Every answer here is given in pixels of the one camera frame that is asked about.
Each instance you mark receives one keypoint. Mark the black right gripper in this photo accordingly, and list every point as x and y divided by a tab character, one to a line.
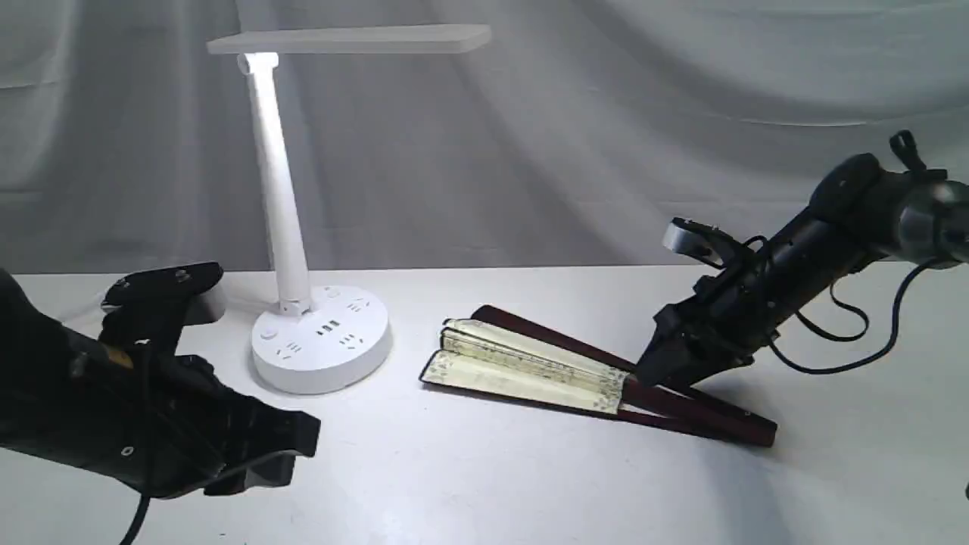
717	329

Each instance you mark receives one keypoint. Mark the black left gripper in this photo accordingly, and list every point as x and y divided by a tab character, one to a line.
165	426

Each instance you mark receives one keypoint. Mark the folding paper fan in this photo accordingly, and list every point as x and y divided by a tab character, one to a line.
506	357

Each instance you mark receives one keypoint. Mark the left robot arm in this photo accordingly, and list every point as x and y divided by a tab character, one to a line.
33	349

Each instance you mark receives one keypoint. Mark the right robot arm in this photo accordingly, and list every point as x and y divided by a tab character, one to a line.
859	214

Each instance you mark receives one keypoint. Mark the white desk lamp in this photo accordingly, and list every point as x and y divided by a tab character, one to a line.
318	339

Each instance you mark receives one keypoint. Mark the grey backdrop cloth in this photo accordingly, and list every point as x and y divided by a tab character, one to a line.
570	139

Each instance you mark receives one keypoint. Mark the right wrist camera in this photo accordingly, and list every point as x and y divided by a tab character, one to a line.
703	243

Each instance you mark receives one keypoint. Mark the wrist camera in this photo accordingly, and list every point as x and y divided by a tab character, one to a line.
154	306
703	243

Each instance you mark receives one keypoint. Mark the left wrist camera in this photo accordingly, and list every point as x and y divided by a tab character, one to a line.
154	306

